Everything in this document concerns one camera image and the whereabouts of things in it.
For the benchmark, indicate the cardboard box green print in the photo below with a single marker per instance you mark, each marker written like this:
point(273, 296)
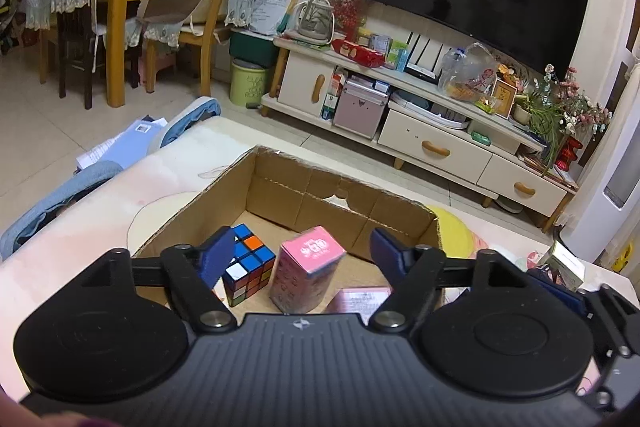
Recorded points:
point(300, 207)

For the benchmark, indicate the dark green storage box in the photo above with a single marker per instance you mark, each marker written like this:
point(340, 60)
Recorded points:
point(252, 47)

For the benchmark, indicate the pink plastic stool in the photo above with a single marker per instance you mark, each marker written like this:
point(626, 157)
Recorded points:
point(160, 64)

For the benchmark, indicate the pink dried flower bouquet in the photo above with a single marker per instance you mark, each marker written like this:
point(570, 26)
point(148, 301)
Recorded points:
point(580, 104)

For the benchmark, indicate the red snack packet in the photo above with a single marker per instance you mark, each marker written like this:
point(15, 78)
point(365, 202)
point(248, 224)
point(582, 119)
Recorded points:
point(360, 52)

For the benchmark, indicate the clear plastic snack bag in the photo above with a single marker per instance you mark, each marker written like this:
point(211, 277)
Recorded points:
point(470, 77)

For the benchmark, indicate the pink storage case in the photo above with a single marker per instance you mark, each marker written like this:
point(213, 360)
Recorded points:
point(357, 109)

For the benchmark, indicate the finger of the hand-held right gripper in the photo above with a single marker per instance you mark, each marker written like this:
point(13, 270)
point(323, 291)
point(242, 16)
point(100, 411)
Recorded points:
point(555, 289)

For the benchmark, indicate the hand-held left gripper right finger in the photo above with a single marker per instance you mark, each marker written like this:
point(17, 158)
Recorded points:
point(387, 257)

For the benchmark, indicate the white printed paper sack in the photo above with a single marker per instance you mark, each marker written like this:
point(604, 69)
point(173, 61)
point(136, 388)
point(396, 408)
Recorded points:
point(270, 9)

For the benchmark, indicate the pink carton box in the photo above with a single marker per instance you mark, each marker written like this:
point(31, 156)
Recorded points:
point(305, 272)

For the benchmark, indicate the multicoloured puzzle cube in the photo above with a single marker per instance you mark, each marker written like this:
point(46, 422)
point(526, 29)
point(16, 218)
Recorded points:
point(250, 267)

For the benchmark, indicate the small green carton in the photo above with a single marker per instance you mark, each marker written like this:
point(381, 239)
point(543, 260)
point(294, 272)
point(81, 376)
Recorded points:
point(398, 56)

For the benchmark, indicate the red berry branches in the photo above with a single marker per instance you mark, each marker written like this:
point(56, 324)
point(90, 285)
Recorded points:
point(347, 7)

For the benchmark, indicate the small green packet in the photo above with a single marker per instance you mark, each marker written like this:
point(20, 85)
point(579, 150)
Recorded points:
point(481, 138)

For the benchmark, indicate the white oval tray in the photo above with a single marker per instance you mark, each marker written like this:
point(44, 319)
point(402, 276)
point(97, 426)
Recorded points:
point(425, 107)

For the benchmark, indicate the red vase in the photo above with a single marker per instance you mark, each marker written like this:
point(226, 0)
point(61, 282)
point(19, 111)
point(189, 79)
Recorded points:
point(567, 157)

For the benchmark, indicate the pink box dragonfly print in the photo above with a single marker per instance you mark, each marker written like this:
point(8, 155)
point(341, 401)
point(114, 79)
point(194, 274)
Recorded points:
point(357, 299)

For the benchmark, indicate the white standing air conditioner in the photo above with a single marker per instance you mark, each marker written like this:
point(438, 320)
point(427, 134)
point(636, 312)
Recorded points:
point(620, 132)

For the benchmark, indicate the green white carton box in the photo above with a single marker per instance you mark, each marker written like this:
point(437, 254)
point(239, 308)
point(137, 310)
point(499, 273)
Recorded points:
point(570, 264)

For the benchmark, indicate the wooden dining table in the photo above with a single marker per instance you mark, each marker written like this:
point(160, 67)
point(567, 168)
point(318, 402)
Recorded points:
point(117, 17)

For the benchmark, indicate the cream TV cabinet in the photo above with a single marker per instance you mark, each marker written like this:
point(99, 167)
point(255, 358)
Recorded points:
point(430, 142)

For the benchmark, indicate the wooden picture frame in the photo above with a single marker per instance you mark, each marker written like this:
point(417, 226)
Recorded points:
point(504, 96)

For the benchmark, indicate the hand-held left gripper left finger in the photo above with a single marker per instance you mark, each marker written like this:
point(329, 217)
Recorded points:
point(217, 257)

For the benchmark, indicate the blue folder with papers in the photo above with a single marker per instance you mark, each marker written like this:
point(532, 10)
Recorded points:
point(125, 144)

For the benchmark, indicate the light green bin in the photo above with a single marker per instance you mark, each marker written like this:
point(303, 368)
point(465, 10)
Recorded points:
point(250, 84)

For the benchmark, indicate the blue cushioned chair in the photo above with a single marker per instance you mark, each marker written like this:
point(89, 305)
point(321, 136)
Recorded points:
point(195, 114)
point(50, 202)

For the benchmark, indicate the printed tablecloth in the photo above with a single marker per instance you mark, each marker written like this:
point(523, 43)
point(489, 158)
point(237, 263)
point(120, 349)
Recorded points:
point(100, 217)

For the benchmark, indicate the tall drink carton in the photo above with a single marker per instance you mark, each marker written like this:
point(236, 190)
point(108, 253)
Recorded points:
point(331, 99)

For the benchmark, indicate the white router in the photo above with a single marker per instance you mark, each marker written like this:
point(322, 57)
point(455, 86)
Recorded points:
point(425, 69)

